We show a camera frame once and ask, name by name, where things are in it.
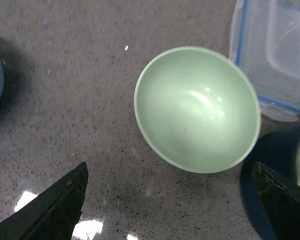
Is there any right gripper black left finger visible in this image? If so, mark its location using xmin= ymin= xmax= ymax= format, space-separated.
xmin=0 ymin=162 xmax=89 ymax=240

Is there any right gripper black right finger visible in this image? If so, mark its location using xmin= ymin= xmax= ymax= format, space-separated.
xmin=252 ymin=161 xmax=300 ymax=240

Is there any green bowl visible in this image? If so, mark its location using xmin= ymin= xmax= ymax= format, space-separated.
xmin=134 ymin=46 xmax=261 ymax=174

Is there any blue-rimmed container lid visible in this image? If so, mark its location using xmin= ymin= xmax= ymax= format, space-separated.
xmin=229 ymin=0 xmax=300 ymax=122

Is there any clear plastic container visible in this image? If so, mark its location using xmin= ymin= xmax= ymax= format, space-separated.
xmin=264 ymin=0 xmax=300 ymax=83

